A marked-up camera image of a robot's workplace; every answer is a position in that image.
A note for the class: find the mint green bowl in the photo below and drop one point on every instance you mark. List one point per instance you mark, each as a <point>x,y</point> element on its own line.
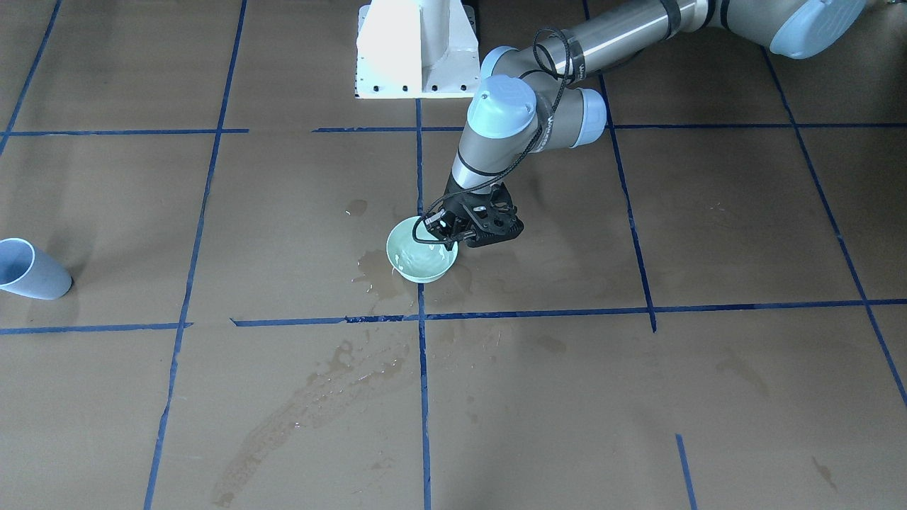
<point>417,262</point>

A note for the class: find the white pedestal column base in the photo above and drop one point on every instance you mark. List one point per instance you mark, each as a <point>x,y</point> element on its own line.
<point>417,49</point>

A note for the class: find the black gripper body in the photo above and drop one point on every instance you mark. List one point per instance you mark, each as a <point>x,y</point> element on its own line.
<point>459,205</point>

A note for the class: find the light blue cup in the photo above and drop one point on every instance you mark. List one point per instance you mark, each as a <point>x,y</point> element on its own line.
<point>29,272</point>

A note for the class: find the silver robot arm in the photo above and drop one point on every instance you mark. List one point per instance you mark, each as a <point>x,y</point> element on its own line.
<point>529,100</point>

